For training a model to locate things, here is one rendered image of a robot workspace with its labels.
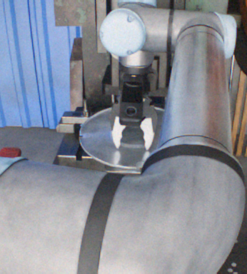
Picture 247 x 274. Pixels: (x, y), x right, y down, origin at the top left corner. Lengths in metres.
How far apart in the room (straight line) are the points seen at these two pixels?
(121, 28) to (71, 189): 0.33
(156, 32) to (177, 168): 0.32
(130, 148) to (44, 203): 0.57
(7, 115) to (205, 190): 2.30
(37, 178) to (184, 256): 0.12
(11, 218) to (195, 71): 0.25
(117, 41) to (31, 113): 1.92
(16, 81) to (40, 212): 2.09
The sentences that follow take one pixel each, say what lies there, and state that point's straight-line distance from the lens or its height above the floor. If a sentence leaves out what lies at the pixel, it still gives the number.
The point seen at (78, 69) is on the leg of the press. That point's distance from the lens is 1.20.
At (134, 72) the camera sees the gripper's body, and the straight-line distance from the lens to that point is 0.65.
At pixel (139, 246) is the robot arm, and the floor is 1.07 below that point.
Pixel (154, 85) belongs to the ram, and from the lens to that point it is 0.80.
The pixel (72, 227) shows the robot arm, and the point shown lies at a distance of 0.21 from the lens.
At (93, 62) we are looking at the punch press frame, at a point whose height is 0.86.
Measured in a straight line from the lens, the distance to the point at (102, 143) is 0.79.
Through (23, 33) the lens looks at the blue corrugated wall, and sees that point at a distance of 2.18.
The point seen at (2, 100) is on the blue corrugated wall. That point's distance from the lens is 2.43.
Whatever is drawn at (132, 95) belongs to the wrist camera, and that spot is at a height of 0.95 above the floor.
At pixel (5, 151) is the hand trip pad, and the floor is 0.76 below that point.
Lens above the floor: 1.23
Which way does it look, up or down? 33 degrees down
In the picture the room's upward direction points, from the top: straight up
